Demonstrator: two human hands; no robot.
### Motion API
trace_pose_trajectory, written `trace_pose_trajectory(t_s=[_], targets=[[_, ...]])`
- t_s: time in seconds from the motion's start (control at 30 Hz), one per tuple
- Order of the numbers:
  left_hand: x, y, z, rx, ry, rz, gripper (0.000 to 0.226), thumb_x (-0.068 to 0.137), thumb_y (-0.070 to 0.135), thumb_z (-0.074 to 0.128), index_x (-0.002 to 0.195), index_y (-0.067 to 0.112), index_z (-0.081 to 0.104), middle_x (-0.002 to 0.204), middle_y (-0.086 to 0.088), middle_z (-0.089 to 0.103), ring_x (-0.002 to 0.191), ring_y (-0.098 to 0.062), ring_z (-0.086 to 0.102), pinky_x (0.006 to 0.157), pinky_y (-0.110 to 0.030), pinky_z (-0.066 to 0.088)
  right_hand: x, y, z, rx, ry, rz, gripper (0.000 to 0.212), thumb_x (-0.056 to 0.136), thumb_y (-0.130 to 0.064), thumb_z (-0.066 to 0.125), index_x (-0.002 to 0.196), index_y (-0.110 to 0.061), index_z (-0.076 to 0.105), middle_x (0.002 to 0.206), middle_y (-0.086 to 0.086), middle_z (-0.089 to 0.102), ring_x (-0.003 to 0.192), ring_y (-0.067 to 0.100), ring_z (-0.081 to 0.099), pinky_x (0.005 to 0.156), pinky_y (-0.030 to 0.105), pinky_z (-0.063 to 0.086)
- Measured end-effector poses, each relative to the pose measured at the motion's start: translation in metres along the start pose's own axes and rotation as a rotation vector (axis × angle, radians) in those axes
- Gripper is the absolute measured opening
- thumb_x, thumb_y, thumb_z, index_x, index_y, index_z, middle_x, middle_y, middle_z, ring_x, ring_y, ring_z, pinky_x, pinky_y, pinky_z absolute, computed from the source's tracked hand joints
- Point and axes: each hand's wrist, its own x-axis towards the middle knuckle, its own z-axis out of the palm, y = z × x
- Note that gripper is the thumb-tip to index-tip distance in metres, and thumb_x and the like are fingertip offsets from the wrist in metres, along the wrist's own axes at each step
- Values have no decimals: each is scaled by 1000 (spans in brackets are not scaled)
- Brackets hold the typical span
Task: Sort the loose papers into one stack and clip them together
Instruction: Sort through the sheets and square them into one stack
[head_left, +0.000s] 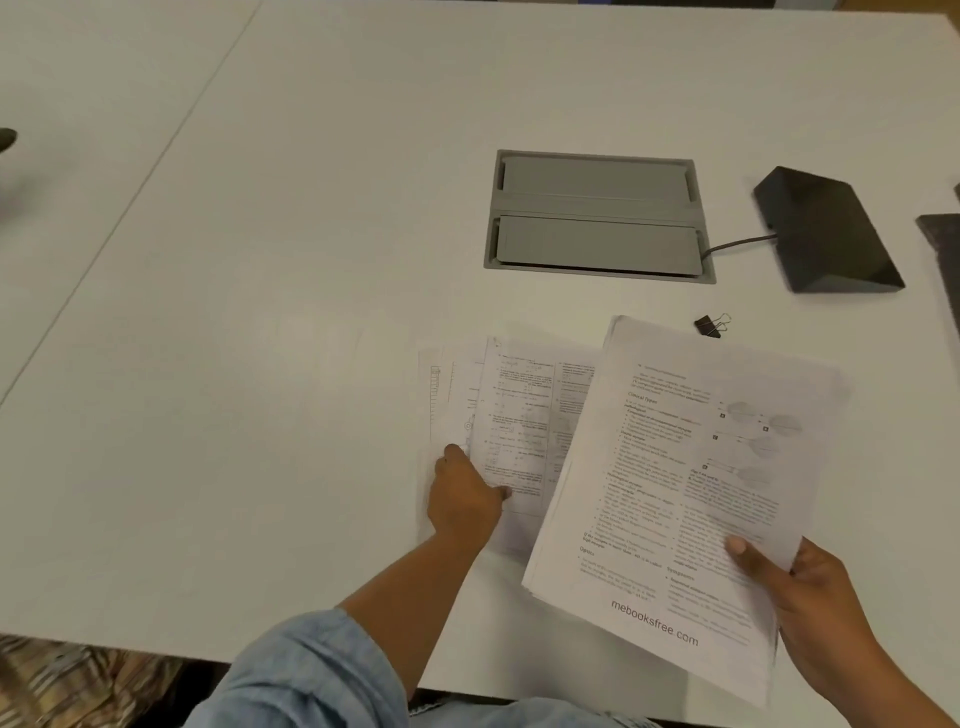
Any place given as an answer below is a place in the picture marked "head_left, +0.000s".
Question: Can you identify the person's left hand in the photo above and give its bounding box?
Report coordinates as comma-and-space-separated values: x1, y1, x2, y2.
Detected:
426, 443, 514, 555

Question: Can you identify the person's right hand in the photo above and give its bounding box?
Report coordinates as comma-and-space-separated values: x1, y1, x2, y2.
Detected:
724, 534, 905, 702

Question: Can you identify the printed sheet with text columns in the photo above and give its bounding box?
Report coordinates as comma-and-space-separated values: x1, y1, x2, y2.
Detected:
466, 333, 601, 562

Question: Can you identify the thick stack of printed pages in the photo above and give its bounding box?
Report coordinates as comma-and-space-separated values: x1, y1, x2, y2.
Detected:
521, 315, 852, 710

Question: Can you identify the printed sheet with ruled table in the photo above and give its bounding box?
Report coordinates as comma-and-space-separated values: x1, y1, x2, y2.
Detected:
416, 339, 496, 552

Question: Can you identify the person's left forearm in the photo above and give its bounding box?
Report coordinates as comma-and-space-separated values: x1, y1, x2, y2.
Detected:
225, 529, 485, 728

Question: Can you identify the person's right forearm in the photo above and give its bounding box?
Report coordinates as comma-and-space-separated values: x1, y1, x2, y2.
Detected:
843, 656, 960, 728

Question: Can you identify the blue denim shirt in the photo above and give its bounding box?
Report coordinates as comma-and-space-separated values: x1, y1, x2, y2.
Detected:
183, 607, 661, 728

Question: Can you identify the black wedge-shaped device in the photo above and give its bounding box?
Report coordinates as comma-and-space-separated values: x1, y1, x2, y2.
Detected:
752, 165, 906, 294

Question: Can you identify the dark grey flat object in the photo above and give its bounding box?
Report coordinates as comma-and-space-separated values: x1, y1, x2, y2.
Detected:
915, 213, 960, 339

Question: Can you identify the grey table cable box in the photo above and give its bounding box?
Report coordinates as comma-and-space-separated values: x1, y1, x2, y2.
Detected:
483, 149, 717, 285

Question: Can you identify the dark grey cable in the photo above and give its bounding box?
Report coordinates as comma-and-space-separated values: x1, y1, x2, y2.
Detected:
699, 234, 780, 261

